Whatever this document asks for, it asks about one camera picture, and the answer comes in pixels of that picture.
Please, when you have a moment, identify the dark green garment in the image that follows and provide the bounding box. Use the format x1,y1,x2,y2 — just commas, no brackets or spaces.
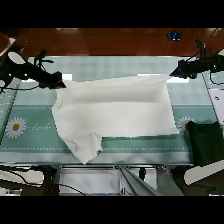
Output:
184,120,224,168

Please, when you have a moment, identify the silver frame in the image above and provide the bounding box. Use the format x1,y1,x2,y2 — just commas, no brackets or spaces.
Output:
0,162,224,197

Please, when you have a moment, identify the black cable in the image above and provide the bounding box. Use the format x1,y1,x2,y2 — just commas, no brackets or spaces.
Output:
0,168,86,197
0,77,41,93

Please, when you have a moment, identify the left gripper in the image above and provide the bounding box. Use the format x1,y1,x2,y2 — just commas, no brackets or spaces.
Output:
38,70,67,90

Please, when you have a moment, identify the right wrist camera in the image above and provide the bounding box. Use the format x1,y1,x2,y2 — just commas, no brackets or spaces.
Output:
194,39,210,60

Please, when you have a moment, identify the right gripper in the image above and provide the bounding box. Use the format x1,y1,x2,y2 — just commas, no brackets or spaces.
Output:
169,59,198,80

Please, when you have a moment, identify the white T-shirt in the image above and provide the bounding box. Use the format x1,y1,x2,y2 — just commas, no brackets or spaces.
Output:
50,73,181,166

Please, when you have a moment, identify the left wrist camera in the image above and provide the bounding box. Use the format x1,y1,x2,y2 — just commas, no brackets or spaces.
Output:
33,49,55,72

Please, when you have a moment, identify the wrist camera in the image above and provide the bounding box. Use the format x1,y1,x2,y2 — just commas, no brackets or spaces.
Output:
33,49,55,72
194,39,210,60

